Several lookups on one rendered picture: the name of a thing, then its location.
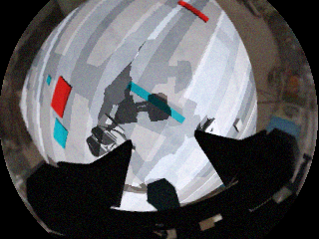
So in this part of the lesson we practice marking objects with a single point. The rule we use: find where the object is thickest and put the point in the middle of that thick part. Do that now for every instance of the cyan rectangular plate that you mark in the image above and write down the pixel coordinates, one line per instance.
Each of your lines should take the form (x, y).
(60, 133)

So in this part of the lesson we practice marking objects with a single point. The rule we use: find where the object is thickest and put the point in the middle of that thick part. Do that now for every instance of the cyan long thin bar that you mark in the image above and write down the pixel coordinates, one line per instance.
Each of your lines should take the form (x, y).
(152, 99)

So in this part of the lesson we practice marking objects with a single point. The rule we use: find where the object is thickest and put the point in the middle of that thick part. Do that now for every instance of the red flat bar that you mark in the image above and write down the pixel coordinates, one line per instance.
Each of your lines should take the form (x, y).
(193, 10)

